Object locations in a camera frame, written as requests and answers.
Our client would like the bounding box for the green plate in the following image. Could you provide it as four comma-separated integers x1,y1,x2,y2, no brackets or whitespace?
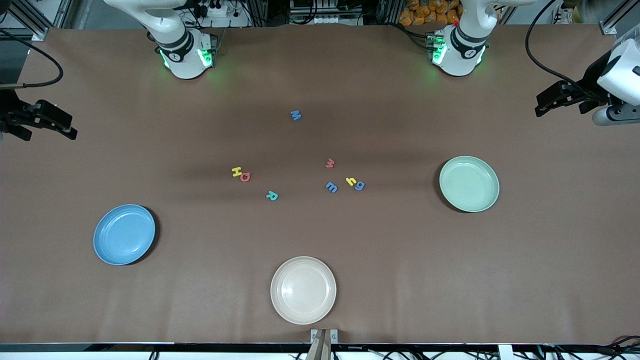
439,155,500,213

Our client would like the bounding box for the blue plate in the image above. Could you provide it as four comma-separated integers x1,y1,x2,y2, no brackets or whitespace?
93,204,156,266

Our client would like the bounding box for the beige plate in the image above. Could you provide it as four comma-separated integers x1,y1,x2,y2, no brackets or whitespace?
270,256,337,326

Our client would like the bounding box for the orange objects pile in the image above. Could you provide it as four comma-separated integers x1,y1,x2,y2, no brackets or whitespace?
398,0,462,27

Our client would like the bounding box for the white power strip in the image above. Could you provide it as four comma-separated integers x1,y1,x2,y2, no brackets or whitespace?
180,0,252,28

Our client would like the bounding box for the brown table cover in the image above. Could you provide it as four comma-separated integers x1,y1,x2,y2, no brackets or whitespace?
0,24,640,346

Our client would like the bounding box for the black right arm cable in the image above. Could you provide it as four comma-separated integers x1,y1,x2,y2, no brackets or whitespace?
0,27,65,90

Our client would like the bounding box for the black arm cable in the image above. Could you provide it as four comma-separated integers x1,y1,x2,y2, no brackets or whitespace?
525,0,601,87
0,27,65,90

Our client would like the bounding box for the aluminium frame post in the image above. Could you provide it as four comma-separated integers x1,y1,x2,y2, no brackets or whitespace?
0,0,68,42
600,0,640,36

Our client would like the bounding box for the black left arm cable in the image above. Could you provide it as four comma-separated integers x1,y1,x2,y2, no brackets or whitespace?
525,0,601,87

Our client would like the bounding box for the black table edge rail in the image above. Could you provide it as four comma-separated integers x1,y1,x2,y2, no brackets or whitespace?
0,342,640,352

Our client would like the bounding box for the metal mounting bracket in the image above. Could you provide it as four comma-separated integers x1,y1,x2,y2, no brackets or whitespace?
310,328,339,345

